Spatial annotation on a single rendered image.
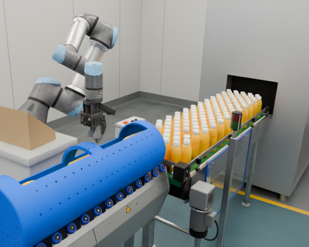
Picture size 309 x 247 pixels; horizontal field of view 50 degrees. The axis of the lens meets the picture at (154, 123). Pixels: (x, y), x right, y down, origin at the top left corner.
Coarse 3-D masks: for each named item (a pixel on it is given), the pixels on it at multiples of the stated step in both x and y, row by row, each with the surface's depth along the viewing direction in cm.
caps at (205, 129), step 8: (224, 96) 296; (232, 96) 299; (240, 96) 297; (256, 96) 304; (200, 104) 266; (208, 104) 267; (216, 104) 270; (224, 104) 269; (176, 112) 243; (184, 112) 245; (192, 112) 248; (200, 112) 246; (208, 112) 247; (216, 112) 250; (224, 112) 248; (160, 120) 225; (168, 120) 226; (176, 120) 229; (184, 120) 227; (192, 120) 229; (184, 128) 212
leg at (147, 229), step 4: (148, 224) 191; (152, 224) 194; (144, 228) 194; (148, 228) 192; (152, 228) 195; (144, 232) 195; (148, 232) 193; (152, 232) 196; (144, 236) 195; (148, 236) 194; (152, 236) 197; (144, 240) 196; (148, 240) 194; (152, 240) 198; (144, 244) 197; (148, 244) 195; (152, 244) 200
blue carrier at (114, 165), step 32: (128, 128) 187; (64, 160) 153; (96, 160) 139; (128, 160) 152; (160, 160) 176; (0, 192) 110; (32, 192) 114; (64, 192) 122; (96, 192) 135; (0, 224) 116; (32, 224) 111; (64, 224) 127
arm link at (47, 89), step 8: (40, 80) 165; (48, 80) 165; (40, 88) 164; (48, 88) 165; (56, 88) 167; (32, 96) 163; (40, 96) 163; (48, 96) 165; (56, 96) 166; (48, 104) 166
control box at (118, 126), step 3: (132, 117) 226; (135, 117) 226; (123, 120) 219; (126, 120) 219; (129, 120) 220; (144, 120) 223; (117, 123) 212; (120, 123) 213; (123, 123) 213; (126, 123) 213; (117, 126) 212; (120, 126) 211; (123, 126) 209; (117, 129) 213; (120, 129) 212; (117, 132) 214; (117, 135) 214
